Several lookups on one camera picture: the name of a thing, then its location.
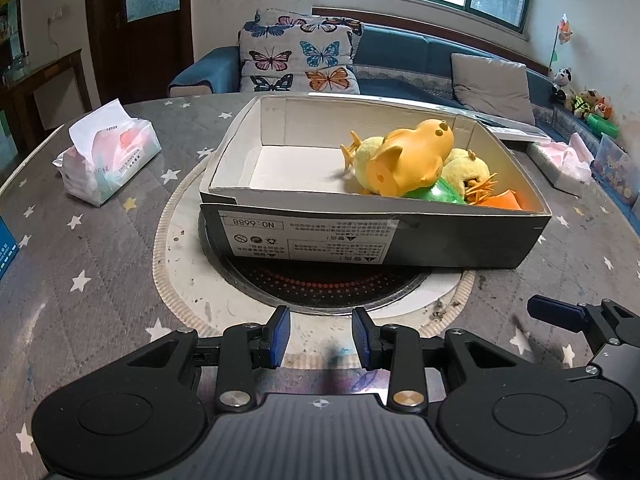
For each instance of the round built-in induction hob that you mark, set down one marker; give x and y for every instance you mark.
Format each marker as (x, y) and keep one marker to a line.
(325, 285)

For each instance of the yellow rubber animal toy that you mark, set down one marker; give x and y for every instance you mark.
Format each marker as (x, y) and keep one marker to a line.
(410, 155)

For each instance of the pink tissue pack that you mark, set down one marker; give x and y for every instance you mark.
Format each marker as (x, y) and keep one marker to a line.
(112, 160)

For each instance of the orange plush toy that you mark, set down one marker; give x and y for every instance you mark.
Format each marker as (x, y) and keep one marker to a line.
(604, 108)

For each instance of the wooden side cabinet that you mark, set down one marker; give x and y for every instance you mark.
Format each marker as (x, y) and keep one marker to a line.
(55, 90)

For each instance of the blue sofa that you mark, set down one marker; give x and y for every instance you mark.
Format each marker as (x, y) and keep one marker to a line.
(400, 55)

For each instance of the grey cardboard box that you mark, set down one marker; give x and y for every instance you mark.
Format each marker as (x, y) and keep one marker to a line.
(450, 240)

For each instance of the green toy ball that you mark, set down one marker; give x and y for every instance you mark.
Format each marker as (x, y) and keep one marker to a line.
(437, 194)

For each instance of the blue box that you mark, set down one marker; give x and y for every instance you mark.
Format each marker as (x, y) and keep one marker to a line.
(6, 250)

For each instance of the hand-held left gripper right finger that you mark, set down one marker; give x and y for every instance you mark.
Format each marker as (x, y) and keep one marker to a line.
(361, 337)

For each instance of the brown wooden door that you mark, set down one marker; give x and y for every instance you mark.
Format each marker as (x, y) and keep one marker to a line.
(145, 45)

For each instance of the butterfly print pillow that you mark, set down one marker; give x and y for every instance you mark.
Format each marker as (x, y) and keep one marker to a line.
(300, 55)

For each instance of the paper pinwheel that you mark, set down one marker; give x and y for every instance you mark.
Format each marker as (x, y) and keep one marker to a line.
(564, 32)

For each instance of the yellow plush chick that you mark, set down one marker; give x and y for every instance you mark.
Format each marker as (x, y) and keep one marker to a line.
(367, 152)
(472, 167)

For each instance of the clear plastic container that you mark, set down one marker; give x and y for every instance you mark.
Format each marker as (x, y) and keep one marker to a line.
(617, 165)

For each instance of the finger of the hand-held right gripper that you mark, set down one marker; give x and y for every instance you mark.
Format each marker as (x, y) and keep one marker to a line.
(555, 310)

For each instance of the green plastic toy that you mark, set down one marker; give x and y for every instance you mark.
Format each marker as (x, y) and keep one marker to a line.
(604, 126)

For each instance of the cluttered shelf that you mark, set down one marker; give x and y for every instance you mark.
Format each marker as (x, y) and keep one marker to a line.
(11, 35)

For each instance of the brown striped plush toy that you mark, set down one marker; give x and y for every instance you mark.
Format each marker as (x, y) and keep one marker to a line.
(584, 102)

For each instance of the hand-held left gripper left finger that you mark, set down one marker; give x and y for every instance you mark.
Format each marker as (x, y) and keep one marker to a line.
(279, 337)

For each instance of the white tissue pack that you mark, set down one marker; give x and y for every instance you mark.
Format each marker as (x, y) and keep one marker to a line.
(565, 162)

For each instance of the orange toy cone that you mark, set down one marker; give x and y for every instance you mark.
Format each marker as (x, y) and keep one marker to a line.
(502, 201)

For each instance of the grey star-print table cover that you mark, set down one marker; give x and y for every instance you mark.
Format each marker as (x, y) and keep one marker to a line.
(100, 285)

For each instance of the beige cushion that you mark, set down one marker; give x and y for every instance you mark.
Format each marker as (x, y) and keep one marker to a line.
(492, 87)

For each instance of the white wall socket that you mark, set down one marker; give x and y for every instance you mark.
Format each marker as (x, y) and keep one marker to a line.
(56, 14)

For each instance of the black and white cow plush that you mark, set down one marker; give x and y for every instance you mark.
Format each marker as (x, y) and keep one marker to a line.
(562, 82)

